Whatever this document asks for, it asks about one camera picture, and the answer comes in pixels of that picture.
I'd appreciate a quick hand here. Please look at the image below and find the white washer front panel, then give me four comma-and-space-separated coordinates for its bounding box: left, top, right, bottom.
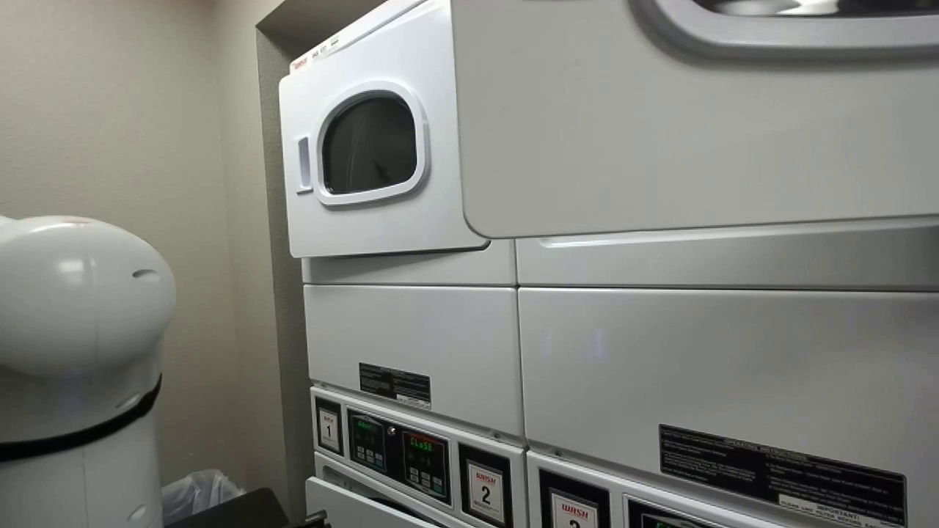
302, 476, 443, 528

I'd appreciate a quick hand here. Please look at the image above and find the white number sticker black frame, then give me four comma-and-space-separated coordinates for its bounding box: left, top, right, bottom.
457, 444, 518, 528
312, 394, 350, 459
537, 467, 616, 528

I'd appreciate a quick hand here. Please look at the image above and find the black control panel with displays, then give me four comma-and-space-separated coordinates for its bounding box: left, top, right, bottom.
343, 406, 454, 507
626, 497, 723, 528

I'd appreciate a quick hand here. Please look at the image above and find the large black warning label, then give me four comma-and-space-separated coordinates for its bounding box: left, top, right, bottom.
658, 423, 911, 528

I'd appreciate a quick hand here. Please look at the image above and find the small black warning label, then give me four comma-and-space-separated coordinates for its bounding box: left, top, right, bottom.
355, 362, 435, 409

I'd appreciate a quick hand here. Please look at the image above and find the clear plastic trash bag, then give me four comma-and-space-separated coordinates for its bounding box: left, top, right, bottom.
160, 467, 249, 528

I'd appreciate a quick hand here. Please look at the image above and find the white stacked washer dryer unit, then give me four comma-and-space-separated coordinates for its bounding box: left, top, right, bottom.
510, 215, 939, 528
275, 0, 532, 528

